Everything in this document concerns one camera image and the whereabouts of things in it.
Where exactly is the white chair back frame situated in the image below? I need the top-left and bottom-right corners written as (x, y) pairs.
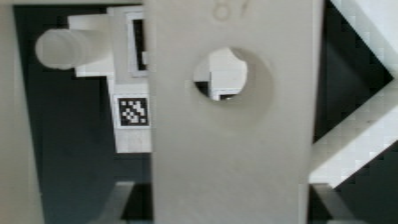
top-left (0, 0), bottom-right (398, 224)

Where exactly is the white chair seat part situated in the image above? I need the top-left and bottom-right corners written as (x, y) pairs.
top-left (36, 6), bottom-right (249, 153)

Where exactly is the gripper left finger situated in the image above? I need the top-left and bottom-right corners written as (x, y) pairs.
top-left (88, 182), bottom-right (136, 224)

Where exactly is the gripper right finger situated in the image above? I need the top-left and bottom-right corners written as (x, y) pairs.
top-left (312, 183), bottom-right (363, 224)

